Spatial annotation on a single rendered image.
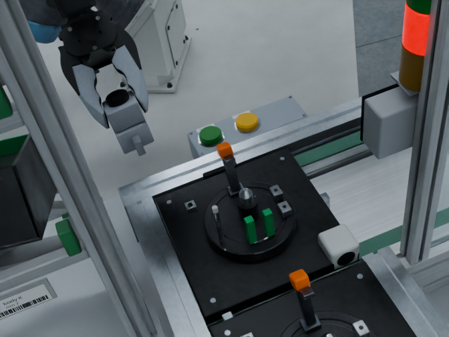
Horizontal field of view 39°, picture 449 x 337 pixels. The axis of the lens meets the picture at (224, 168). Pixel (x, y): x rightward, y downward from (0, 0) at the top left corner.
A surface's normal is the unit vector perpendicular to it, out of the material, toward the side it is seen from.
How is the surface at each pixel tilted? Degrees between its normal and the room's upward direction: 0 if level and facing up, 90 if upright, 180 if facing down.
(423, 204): 90
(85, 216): 90
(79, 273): 0
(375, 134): 90
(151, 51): 90
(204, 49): 0
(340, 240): 0
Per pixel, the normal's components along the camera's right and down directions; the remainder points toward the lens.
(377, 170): -0.13, -0.67
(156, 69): -0.17, 0.74
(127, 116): 0.31, 0.46
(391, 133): 0.37, 0.65
